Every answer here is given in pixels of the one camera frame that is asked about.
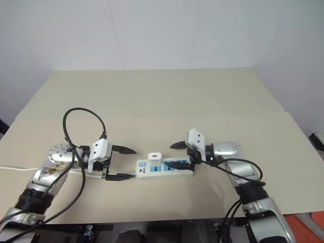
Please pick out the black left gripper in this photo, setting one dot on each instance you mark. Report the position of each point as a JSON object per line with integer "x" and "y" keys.
{"x": 99, "y": 165}

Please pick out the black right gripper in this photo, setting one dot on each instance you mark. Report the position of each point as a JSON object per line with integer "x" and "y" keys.
{"x": 194, "y": 158}

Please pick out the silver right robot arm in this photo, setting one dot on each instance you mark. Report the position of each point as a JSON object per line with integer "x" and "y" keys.
{"x": 253, "y": 192}

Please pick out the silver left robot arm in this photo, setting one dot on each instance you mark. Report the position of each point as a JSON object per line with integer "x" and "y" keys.
{"x": 43, "y": 174}

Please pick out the white power strip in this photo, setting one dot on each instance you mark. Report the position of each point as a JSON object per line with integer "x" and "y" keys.
{"x": 162, "y": 172}

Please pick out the white charger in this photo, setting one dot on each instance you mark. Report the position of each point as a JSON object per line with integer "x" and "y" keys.
{"x": 155, "y": 158}

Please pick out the dark rounded shape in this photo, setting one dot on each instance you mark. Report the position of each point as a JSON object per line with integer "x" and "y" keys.
{"x": 131, "y": 236}

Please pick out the dark object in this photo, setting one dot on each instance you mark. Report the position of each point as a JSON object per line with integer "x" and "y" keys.
{"x": 3, "y": 127}

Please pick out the black and white box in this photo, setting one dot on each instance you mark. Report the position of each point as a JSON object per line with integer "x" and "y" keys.
{"x": 316, "y": 141}

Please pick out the orange object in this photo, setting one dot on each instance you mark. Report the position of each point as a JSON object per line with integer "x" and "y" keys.
{"x": 307, "y": 226}

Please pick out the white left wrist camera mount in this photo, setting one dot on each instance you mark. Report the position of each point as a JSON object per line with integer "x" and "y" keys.
{"x": 100, "y": 149}

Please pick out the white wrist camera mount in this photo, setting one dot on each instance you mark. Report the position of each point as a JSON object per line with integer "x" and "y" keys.
{"x": 197, "y": 138}
{"x": 100, "y": 149}

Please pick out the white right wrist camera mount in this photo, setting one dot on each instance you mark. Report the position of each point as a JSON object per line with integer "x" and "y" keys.
{"x": 197, "y": 138}

